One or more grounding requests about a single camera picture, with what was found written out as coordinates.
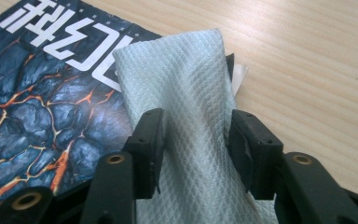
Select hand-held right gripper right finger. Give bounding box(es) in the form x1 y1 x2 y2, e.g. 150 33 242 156
227 108 284 201

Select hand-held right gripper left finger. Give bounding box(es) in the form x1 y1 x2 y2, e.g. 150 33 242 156
123 107 166 200

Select light blue cloth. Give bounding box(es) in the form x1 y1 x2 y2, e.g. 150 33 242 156
111 28 281 224

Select dark illustrated magazine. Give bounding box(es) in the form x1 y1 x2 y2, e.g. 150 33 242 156
0 0 250 218

